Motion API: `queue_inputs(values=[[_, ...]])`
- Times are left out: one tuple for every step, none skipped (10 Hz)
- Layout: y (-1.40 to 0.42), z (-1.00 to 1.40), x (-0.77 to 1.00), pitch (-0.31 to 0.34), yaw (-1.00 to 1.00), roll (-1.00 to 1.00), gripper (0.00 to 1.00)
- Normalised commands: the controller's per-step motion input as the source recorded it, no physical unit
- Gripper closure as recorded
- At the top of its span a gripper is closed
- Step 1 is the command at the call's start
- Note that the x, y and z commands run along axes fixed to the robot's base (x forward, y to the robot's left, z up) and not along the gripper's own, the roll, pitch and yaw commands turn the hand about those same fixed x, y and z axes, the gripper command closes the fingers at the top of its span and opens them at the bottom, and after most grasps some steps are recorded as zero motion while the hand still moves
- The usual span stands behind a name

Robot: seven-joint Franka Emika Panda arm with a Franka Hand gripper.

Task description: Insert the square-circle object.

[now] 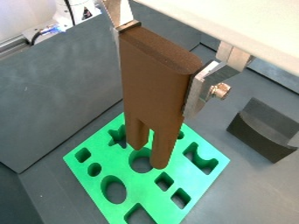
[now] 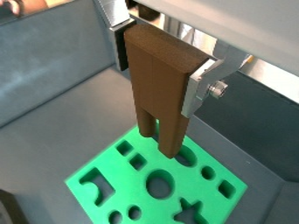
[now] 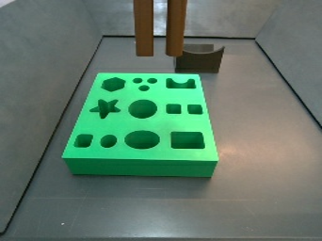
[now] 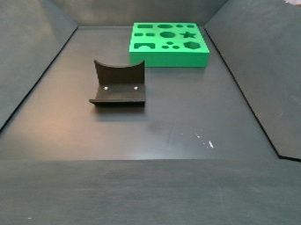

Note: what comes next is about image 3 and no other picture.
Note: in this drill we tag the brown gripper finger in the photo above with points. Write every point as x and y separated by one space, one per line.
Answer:
175 27
143 11

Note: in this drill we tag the dark grey square-circle block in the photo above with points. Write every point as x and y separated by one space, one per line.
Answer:
199 58

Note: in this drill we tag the green shape sorter board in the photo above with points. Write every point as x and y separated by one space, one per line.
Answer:
143 126

